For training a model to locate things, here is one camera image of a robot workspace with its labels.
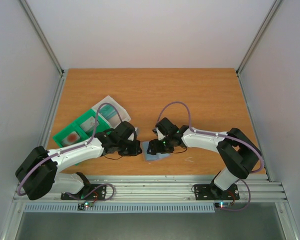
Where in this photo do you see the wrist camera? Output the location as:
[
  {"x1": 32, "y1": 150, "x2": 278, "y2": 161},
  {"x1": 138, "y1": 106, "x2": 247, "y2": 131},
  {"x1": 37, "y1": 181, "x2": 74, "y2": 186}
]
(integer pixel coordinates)
[
  {"x1": 128, "y1": 127, "x2": 140, "y2": 141},
  {"x1": 152, "y1": 127, "x2": 166, "y2": 141}
]

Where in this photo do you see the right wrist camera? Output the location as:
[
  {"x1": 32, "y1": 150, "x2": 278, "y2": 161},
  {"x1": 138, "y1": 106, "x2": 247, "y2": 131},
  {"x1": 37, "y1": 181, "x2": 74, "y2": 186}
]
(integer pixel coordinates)
[{"x1": 152, "y1": 127, "x2": 166, "y2": 141}]

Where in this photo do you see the teal card stack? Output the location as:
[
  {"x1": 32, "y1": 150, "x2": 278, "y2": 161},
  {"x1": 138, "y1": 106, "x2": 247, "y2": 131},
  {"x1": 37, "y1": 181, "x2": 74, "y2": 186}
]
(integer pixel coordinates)
[{"x1": 99, "y1": 104, "x2": 117, "y2": 120}]

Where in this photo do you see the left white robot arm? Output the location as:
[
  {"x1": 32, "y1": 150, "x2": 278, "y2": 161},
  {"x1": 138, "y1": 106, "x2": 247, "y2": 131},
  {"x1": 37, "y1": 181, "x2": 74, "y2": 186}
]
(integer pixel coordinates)
[{"x1": 15, "y1": 121, "x2": 142, "y2": 200}]

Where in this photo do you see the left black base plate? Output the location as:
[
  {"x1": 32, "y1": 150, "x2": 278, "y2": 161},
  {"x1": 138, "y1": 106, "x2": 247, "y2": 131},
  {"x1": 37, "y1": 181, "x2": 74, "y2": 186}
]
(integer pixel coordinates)
[{"x1": 60, "y1": 184, "x2": 107, "y2": 201}]

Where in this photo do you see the blue card holder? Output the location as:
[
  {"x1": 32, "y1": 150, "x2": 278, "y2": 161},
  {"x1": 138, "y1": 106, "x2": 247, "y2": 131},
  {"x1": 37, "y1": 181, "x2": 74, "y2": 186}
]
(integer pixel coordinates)
[{"x1": 141, "y1": 141, "x2": 171, "y2": 163}]

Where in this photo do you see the grey slotted cable duct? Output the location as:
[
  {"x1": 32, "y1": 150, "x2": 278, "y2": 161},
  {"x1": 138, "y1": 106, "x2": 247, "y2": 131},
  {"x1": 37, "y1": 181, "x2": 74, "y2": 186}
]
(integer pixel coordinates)
[{"x1": 23, "y1": 202, "x2": 215, "y2": 214}]

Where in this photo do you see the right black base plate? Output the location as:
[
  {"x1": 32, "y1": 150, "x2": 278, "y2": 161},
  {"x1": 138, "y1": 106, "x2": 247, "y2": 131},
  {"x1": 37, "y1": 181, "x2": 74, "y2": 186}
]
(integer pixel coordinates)
[{"x1": 191, "y1": 184, "x2": 240, "y2": 201}]

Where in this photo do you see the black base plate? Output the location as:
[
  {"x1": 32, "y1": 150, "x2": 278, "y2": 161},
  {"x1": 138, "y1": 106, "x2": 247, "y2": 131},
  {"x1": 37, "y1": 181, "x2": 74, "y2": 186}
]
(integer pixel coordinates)
[
  {"x1": 191, "y1": 184, "x2": 240, "y2": 201},
  {"x1": 60, "y1": 184, "x2": 107, "y2": 201}
]

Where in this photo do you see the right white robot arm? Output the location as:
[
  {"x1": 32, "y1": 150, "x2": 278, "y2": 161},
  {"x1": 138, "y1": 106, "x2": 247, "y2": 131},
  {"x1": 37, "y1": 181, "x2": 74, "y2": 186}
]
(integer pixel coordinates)
[{"x1": 146, "y1": 117, "x2": 263, "y2": 200}]

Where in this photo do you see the grey card in tray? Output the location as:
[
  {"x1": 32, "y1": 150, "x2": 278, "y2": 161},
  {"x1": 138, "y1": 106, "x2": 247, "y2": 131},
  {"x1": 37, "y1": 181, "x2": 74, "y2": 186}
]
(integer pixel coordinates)
[{"x1": 80, "y1": 116, "x2": 99, "y2": 133}]

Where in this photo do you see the green plastic tray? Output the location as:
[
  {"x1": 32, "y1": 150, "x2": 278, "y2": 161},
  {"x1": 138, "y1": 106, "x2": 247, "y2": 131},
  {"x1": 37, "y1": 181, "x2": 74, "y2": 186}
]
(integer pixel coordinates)
[{"x1": 52, "y1": 108, "x2": 96, "y2": 148}]

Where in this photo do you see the clear plastic bin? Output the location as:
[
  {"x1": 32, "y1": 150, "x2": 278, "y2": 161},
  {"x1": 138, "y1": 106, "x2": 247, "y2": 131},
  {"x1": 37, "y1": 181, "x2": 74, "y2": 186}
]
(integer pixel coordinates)
[{"x1": 91, "y1": 95, "x2": 131, "y2": 128}]

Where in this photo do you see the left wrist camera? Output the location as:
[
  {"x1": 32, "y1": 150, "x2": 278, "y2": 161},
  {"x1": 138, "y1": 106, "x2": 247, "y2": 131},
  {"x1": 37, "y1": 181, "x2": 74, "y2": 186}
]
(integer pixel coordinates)
[{"x1": 128, "y1": 127, "x2": 140, "y2": 141}]

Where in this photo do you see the red patterned card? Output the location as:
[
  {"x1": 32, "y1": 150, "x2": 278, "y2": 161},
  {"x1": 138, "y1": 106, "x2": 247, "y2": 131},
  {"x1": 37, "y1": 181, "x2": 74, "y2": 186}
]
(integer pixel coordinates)
[{"x1": 61, "y1": 131, "x2": 81, "y2": 147}]

